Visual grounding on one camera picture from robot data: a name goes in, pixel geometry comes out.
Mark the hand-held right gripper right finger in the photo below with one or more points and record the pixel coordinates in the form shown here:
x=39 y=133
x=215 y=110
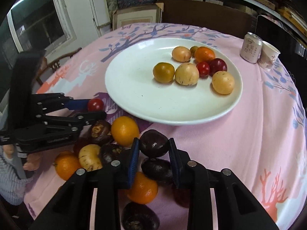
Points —
x=173 y=165

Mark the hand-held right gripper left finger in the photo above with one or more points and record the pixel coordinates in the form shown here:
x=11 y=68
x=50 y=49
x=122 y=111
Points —
x=133 y=163

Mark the white paper cup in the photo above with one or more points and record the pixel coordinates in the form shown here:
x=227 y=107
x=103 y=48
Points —
x=268 y=57

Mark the round yellow fruit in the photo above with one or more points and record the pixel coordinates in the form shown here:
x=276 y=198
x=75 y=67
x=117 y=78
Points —
x=223 y=82
x=181 y=54

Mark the dark red plum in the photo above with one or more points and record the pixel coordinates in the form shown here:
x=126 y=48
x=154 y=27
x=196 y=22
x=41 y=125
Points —
x=181 y=197
x=218 y=66

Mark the white-framed window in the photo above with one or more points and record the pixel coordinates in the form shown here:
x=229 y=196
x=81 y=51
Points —
x=36 y=21

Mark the person's left hand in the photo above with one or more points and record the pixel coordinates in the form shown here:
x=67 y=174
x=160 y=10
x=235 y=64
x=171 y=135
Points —
x=33 y=161

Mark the white leaning panel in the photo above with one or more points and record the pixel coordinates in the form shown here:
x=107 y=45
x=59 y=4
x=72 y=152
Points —
x=100 y=9

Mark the striped pepino melon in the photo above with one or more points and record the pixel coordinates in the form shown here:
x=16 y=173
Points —
x=90 y=158

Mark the small yellowish tangerine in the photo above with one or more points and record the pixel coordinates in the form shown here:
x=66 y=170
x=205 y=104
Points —
x=193 y=50

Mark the dark purple fruit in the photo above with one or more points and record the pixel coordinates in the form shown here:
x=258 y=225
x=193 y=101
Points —
x=110 y=154
x=153 y=143
x=99 y=131
x=156 y=172
x=140 y=216

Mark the wooden chair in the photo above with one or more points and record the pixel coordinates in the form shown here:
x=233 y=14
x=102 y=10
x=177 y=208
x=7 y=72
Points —
x=57 y=60

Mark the blurred black object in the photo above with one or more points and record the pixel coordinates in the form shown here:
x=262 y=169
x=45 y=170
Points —
x=24 y=81

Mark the orange tangerine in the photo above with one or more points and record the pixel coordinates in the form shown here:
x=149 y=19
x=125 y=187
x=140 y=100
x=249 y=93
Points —
x=204 y=54
x=124 y=130
x=144 y=191
x=66 y=167
x=163 y=72

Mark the beige picture frame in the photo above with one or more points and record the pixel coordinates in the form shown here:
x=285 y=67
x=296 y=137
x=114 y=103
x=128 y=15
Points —
x=136 y=16

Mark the dark brown wooden board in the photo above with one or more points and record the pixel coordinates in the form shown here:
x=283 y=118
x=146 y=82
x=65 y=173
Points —
x=203 y=16

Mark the pale beverage can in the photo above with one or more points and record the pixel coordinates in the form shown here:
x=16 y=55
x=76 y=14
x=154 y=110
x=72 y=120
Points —
x=250 y=49

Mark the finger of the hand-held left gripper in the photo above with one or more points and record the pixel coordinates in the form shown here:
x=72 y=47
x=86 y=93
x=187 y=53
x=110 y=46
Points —
x=76 y=103
x=93 y=117

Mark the black glossy panel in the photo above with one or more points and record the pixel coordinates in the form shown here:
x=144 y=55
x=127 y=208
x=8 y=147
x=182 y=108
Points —
x=275 y=28

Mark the white oval plate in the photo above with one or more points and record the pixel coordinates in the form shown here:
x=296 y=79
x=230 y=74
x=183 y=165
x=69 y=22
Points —
x=144 y=100

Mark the pink deer-print tablecloth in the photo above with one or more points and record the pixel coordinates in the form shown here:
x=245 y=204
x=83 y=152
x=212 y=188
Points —
x=215 y=148

